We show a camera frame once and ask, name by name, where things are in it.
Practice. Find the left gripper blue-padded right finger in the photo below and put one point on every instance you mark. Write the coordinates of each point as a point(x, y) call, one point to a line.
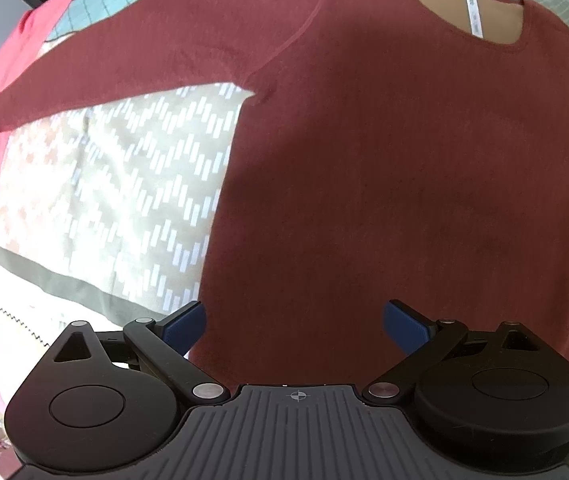
point(425, 344)

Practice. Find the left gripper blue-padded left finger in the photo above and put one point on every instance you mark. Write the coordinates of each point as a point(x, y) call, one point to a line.
point(162, 346)

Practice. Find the maroon long-sleeve sweater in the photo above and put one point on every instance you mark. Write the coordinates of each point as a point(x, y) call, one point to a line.
point(383, 154)

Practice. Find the patterned quilt bedspread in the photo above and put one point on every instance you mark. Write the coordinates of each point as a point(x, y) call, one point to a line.
point(108, 210)

